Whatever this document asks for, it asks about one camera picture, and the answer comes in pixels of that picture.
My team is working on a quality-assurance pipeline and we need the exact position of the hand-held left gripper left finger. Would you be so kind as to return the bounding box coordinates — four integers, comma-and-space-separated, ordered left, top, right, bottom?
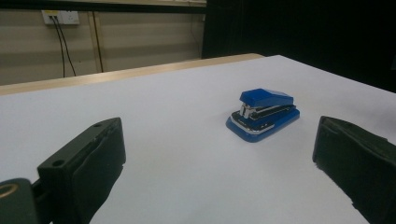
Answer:
31, 117, 127, 224

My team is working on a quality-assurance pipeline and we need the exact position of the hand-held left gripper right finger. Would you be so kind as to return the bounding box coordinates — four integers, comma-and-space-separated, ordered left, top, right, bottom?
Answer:
312, 115, 396, 224

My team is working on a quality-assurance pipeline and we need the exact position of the blue stapler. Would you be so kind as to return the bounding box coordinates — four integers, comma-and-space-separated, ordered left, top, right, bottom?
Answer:
225, 88, 301, 144

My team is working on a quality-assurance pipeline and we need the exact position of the wooden table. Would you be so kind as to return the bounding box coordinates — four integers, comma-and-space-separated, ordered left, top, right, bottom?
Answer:
0, 52, 265, 96

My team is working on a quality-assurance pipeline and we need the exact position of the white table board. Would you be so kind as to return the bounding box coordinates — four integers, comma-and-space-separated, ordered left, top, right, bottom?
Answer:
0, 54, 396, 224

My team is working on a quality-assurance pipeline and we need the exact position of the black curtain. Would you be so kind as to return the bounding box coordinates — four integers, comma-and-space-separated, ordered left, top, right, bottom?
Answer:
201, 0, 396, 93

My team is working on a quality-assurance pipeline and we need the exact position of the black wall cable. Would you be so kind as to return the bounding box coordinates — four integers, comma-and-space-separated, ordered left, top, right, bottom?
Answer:
55, 17, 78, 77
50, 17, 66, 78

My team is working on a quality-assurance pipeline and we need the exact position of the white wall socket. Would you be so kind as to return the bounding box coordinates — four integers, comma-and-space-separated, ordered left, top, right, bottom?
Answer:
41, 9, 80, 26

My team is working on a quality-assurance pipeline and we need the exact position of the black horizontal rail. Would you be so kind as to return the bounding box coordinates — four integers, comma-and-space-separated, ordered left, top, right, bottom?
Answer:
0, 0, 207, 14

